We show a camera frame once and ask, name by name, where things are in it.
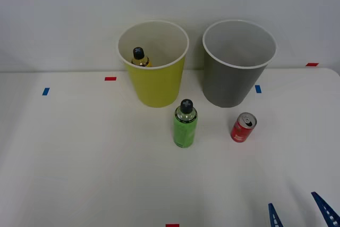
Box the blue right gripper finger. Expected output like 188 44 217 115
311 191 340 227
267 203 284 227

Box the red drink can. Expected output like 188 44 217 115
230 112 258 144

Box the green bottle with black cap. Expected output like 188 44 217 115
173 98 199 149

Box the grey plastic waste bin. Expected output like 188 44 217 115
202 19 277 108

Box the yellow-green plastic waste bin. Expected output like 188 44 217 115
117 20 190 108

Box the yellow bottle with black cap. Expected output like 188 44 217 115
131 47 153 68

